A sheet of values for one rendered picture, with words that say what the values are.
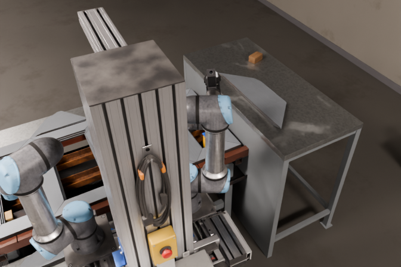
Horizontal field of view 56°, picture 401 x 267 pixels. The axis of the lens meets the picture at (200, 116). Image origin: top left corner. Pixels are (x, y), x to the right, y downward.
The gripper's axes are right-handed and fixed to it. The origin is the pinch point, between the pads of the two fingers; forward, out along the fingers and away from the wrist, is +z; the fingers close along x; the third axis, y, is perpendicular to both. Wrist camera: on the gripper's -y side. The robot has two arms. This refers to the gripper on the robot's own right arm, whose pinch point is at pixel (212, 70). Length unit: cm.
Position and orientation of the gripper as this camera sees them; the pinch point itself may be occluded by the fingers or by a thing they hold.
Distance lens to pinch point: 209.1
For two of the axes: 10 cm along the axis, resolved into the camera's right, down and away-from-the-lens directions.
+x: 9.9, -1.1, -1.1
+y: 1.5, 7.7, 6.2
